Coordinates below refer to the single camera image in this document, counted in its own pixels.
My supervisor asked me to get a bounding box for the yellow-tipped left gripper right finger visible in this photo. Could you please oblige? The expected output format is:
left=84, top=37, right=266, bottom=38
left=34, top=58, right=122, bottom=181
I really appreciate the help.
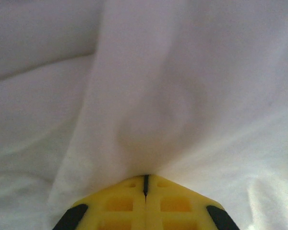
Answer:
left=145, top=174, right=240, bottom=230

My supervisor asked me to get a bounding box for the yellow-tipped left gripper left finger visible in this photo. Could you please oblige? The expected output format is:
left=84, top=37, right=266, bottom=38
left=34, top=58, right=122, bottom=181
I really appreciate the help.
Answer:
left=52, top=176, right=146, bottom=230

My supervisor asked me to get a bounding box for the white t-shirt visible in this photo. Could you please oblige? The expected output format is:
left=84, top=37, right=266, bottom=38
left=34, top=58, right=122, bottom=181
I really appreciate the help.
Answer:
left=0, top=0, right=288, bottom=230

